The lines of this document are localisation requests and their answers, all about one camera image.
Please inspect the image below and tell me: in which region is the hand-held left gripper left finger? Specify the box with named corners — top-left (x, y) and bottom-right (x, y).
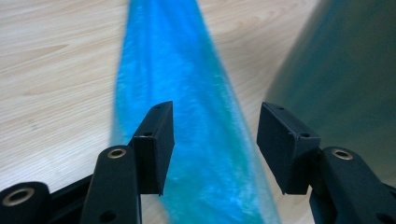
top-left (78, 101), bottom-right (176, 224)

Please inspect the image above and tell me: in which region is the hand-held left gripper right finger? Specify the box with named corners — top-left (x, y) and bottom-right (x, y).
top-left (256, 102), bottom-right (396, 224)

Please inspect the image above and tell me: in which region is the green ribbed bin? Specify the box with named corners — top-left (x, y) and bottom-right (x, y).
top-left (264, 0), bottom-right (396, 188)

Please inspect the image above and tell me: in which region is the blue plastic bag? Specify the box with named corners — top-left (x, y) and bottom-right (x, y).
top-left (110, 0), bottom-right (283, 224)

